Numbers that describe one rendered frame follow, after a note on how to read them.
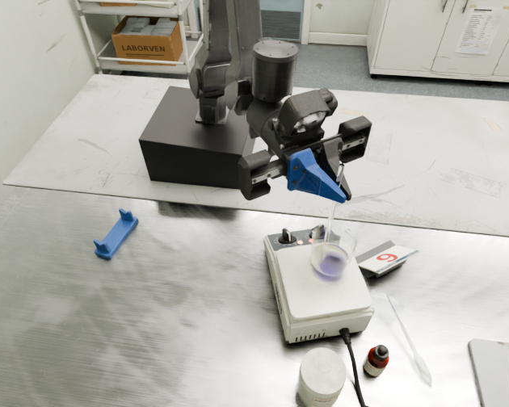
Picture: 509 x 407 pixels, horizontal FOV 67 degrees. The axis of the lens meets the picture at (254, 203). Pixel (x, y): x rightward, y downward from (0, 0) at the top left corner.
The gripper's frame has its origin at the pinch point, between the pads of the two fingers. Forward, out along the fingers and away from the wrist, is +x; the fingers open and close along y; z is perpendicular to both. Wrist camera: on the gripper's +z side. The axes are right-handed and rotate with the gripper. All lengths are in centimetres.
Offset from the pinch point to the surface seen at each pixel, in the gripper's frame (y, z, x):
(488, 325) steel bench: 21.7, -26.2, 18.5
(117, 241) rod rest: -26.4, -25.1, -25.5
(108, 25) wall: 12, -80, -269
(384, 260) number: 13.8, -23.7, 2.1
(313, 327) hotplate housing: -5.1, -20.4, 7.6
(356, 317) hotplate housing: 1.1, -19.7, 9.6
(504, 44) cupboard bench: 234, -83, -117
